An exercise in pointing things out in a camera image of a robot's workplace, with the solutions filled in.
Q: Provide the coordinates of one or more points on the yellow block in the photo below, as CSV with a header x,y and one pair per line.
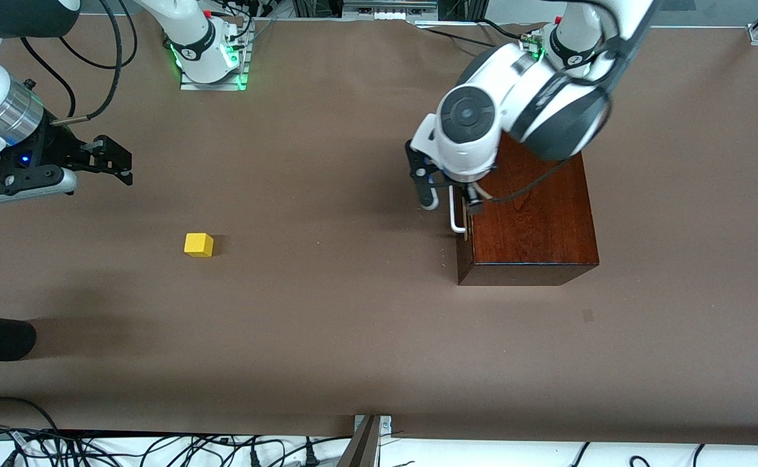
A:
x,y
198,244

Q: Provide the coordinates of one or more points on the dark brown wooden cabinet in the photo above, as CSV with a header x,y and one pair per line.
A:
x,y
535,240

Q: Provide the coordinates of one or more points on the white barcode label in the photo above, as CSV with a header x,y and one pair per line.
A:
x,y
19,440

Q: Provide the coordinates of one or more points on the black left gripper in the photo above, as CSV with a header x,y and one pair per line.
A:
x,y
474,202

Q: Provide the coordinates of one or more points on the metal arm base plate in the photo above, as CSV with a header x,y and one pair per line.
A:
x,y
223,85

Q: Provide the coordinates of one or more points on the silver metal corner bracket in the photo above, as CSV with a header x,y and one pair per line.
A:
x,y
385,425

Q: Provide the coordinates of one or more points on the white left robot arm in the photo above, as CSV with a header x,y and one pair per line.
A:
x,y
470,149

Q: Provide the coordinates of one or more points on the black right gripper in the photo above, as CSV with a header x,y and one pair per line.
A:
x,y
47,150

